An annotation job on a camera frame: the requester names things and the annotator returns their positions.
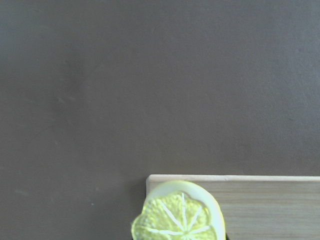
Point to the lemon slice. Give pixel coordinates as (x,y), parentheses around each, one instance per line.
(179,210)

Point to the wooden cutting board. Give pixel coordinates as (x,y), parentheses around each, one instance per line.
(260,207)

